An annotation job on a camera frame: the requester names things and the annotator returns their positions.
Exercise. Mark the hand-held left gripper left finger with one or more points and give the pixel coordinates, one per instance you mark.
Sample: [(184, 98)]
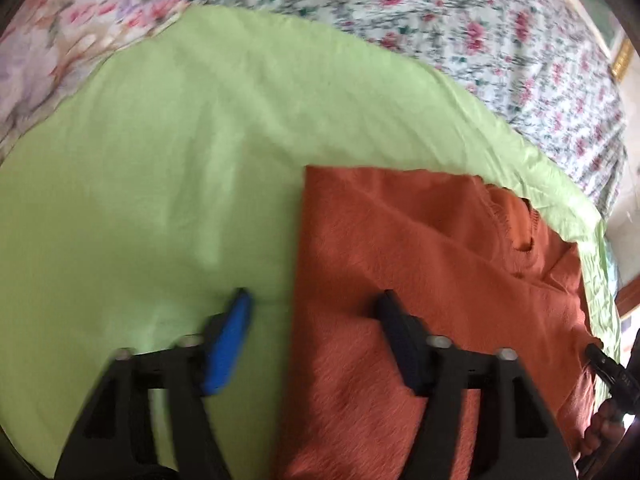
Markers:
[(230, 342)]

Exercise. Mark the person's right hand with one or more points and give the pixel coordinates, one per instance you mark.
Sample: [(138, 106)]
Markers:
[(604, 432)]

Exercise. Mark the light green bed sheet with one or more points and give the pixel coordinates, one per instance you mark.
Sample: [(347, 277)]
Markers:
[(150, 160)]

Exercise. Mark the orange knitted sweater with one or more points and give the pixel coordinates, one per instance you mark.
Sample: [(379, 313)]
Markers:
[(350, 260)]

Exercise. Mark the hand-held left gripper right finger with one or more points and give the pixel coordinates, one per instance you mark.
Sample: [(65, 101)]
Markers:
[(400, 342)]

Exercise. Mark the purple floral pillow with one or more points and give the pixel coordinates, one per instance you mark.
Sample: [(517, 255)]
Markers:
[(50, 50)]

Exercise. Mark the brown wooden furniture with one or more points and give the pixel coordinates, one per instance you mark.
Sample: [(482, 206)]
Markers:
[(629, 305)]

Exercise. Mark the floral rose print bedsheet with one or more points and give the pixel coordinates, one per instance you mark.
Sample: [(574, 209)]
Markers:
[(450, 35)]

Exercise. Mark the gold picture frame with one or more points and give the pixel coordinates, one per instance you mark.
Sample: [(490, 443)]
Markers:
[(621, 60)]

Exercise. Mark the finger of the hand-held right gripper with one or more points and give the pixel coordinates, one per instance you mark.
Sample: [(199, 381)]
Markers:
[(607, 365)]

